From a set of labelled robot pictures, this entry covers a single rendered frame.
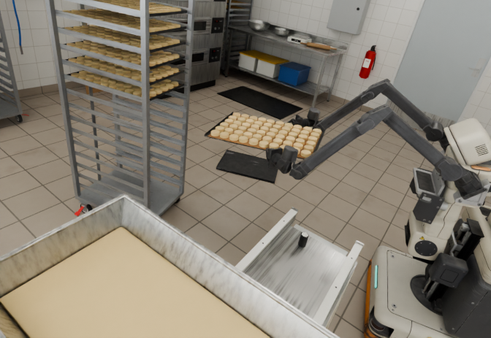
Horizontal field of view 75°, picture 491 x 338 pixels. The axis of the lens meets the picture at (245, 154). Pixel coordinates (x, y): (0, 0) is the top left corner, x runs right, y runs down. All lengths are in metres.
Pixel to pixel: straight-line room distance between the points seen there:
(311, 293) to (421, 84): 4.64
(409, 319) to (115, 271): 1.73
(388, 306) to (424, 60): 4.06
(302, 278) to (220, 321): 0.70
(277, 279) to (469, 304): 1.07
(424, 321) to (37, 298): 1.89
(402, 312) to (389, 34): 4.22
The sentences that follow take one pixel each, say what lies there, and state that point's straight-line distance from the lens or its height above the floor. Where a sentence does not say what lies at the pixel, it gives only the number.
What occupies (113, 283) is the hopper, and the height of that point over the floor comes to 1.27.
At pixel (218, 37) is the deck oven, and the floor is 0.80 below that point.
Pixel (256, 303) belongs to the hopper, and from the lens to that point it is 0.58.
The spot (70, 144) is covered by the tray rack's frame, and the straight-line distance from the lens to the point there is 2.45.
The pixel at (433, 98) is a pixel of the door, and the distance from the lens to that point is 5.56.
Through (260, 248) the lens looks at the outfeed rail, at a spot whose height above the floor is 0.90.
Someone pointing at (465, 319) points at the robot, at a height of 0.45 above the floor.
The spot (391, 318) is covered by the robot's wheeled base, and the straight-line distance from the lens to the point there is 2.08.
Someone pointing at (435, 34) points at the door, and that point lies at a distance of 5.46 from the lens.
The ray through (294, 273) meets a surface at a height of 0.84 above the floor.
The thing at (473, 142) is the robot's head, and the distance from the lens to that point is 1.69.
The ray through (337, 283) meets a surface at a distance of 1.21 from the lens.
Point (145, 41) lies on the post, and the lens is 1.77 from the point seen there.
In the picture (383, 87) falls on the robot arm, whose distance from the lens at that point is 1.87.
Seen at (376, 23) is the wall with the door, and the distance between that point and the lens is 5.58.
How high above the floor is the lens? 1.76
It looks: 30 degrees down
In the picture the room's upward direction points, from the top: 9 degrees clockwise
